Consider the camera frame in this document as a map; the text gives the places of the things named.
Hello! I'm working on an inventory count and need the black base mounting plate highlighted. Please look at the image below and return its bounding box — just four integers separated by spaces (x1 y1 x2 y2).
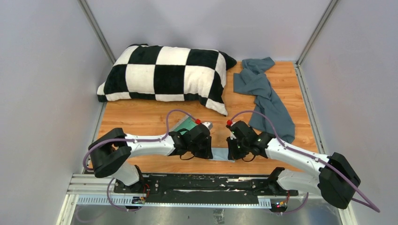
113 173 298 205

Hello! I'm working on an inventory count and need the grey glasses case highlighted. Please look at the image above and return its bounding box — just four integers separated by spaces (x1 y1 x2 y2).
169 115 197 133

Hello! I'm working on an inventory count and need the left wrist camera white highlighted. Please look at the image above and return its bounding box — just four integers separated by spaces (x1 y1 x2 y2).
202 122 213 130

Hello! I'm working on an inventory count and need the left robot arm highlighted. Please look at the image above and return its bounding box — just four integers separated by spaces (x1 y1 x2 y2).
88 122 213 194

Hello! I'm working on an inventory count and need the aluminium frame rail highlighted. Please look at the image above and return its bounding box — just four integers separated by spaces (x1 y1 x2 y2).
66 173 350 209

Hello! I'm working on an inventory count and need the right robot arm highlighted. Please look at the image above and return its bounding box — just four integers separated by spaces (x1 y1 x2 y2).
226 120 361 209

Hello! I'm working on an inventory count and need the black white checkered pillow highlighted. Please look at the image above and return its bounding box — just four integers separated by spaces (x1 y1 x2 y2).
97 44 237 116

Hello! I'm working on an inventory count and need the light blue cleaning cloth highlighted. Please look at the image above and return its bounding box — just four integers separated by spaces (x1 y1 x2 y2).
211 147 235 163

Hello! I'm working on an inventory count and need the grey-blue towel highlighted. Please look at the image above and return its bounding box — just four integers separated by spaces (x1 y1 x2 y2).
233 57 295 143

